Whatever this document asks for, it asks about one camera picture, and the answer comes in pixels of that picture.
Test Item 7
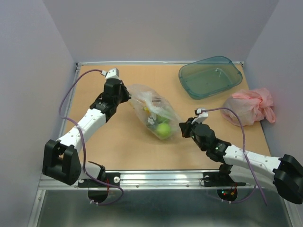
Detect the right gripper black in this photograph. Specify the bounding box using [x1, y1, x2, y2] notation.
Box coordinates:
[179, 117, 206, 151]

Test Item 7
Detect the clear plastic bag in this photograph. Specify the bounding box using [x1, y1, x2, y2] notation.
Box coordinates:
[128, 84, 181, 140]

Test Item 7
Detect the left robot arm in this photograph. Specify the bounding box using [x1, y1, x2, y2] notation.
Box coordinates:
[42, 78, 130, 185]

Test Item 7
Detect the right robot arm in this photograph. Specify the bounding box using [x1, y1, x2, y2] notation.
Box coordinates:
[179, 118, 303, 204]

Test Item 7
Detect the pink plastic bag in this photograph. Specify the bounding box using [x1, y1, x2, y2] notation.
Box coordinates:
[221, 88, 276, 126]

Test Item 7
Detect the green apple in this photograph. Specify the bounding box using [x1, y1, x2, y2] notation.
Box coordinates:
[156, 122, 171, 140]

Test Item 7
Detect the teal plastic container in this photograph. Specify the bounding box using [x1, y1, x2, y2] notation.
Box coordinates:
[178, 56, 243, 100]

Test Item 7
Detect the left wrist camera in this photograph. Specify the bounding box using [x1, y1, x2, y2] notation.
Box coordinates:
[101, 68, 120, 80]

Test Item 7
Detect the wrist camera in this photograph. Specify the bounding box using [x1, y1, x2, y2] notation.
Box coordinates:
[101, 68, 120, 80]
[192, 107, 208, 124]

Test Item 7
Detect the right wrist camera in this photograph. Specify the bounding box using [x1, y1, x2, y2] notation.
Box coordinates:
[192, 107, 208, 124]

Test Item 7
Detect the aluminium front rail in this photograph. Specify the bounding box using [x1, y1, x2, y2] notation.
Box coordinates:
[38, 167, 276, 191]

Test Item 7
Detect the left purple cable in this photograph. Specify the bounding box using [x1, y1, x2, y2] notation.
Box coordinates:
[59, 69, 124, 206]

